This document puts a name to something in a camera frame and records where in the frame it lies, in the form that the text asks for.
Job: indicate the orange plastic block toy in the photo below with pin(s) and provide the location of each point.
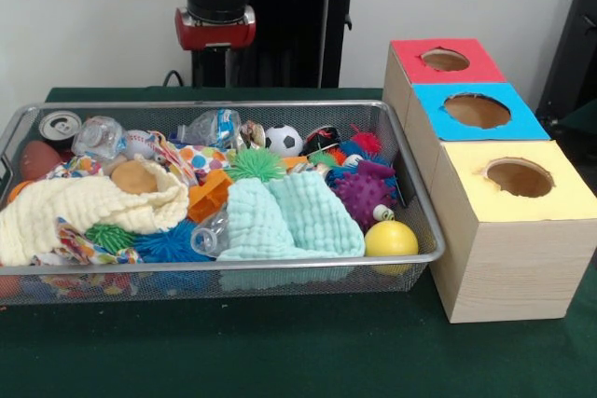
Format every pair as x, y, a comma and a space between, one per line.
207, 195

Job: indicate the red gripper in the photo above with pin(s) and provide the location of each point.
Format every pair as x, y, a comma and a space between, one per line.
214, 35

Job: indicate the purple spiky ball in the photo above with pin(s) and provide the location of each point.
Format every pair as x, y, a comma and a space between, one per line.
364, 193

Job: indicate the silver topped drink can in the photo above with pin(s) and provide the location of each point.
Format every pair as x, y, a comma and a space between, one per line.
59, 125

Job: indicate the wooden box with three holes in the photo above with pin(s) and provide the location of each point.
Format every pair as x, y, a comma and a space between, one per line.
508, 253

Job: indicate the shallow metal mesh bin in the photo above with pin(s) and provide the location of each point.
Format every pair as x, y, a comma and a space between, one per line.
326, 111

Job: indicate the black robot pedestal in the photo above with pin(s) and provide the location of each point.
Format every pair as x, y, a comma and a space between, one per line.
298, 20

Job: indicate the dark green table cloth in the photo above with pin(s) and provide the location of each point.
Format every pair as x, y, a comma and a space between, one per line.
280, 351

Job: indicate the cream yellow cloth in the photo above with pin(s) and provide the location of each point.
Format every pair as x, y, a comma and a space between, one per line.
70, 202

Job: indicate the mint green cloth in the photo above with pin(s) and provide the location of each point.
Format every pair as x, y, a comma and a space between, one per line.
289, 221

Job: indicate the tan foam ball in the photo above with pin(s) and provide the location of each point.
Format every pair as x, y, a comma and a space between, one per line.
135, 177

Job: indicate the yellow smooth ball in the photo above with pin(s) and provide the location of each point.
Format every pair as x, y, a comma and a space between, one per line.
391, 239

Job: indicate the black and white soccer ball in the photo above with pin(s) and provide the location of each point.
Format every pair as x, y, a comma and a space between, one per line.
283, 141

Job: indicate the black chair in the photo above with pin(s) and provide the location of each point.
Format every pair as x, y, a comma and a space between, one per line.
576, 44

